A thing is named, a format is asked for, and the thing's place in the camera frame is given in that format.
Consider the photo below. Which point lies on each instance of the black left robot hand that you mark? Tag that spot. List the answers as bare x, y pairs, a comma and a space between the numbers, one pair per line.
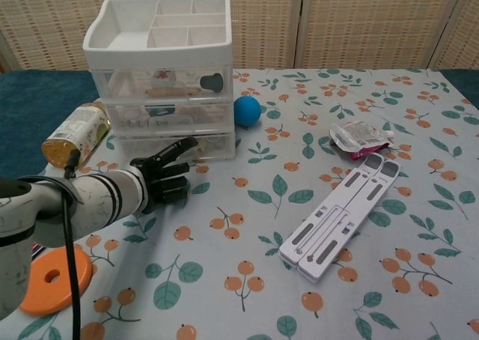
164, 182

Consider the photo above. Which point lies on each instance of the clear plastic drawer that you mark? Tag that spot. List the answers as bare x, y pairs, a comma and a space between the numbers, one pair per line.
221, 147
179, 89
202, 117

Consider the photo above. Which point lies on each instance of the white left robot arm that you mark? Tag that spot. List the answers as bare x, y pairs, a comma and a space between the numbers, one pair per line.
97, 197

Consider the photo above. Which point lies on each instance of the white plastic drawer organizer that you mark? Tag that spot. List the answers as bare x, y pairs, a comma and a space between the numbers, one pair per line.
161, 57

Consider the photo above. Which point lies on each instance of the floral fruit print tablecloth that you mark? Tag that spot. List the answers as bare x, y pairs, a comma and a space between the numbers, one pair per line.
224, 190

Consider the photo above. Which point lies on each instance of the wooden stick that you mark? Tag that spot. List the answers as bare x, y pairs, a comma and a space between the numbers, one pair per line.
168, 92

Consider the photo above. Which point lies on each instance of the amber bottle with label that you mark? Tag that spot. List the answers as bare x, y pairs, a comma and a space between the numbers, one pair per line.
76, 130

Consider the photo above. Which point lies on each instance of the floral print card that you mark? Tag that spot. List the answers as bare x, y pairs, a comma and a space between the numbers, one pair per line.
164, 75

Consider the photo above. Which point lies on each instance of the blue ball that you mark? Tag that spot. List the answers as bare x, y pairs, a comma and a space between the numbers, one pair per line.
247, 111

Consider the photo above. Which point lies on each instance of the grey rubber stopper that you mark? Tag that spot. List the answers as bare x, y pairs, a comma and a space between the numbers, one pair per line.
211, 82

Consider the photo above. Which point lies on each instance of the orange disc with hole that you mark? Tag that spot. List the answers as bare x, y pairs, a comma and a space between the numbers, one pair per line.
48, 291

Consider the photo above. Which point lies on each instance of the white folding laptop stand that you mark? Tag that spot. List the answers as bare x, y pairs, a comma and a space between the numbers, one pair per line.
337, 220

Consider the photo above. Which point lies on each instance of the white pink snack pouch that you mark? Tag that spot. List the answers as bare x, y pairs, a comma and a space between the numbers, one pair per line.
359, 136

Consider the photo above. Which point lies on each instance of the bamboo folding screen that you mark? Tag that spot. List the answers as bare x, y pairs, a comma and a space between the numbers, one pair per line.
355, 25

